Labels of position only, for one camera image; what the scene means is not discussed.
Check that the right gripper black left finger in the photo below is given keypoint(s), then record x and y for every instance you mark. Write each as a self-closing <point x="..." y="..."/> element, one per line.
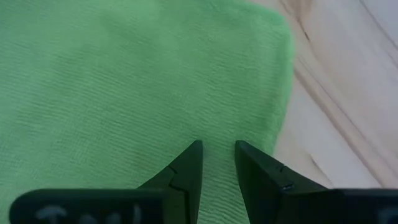
<point x="124" y="208"/>

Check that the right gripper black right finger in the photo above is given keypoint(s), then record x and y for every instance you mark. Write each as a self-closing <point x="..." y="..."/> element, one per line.
<point x="295" y="205"/>

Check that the green microfiber towel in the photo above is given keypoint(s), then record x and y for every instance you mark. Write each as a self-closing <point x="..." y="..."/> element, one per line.
<point x="124" y="93"/>

